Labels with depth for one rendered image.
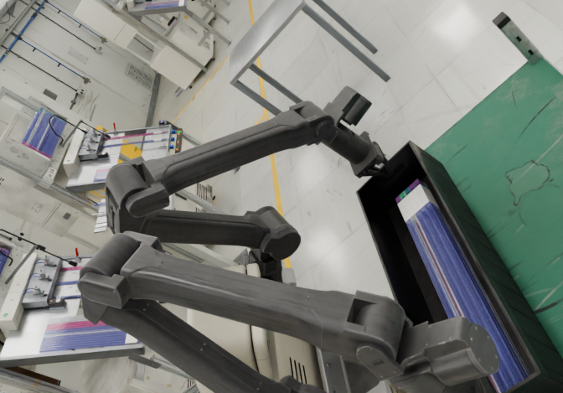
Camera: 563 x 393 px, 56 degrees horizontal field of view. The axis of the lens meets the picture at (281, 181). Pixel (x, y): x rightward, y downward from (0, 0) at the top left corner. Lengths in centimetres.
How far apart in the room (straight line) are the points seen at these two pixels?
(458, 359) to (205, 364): 37
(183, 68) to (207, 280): 675
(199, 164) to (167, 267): 26
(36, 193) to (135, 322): 340
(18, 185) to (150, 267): 347
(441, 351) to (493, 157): 69
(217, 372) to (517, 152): 78
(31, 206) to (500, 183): 357
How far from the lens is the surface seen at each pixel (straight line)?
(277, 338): 108
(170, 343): 83
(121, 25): 726
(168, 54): 733
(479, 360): 65
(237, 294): 69
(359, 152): 113
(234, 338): 95
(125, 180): 91
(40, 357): 303
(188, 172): 93
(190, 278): 72
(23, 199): 425
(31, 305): 324
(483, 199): 123
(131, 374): 320
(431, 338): 67
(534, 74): 137
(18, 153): 414
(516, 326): 85
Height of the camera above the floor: 182
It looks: 27 degrees down
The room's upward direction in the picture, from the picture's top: 57 degrees counter-clockwise
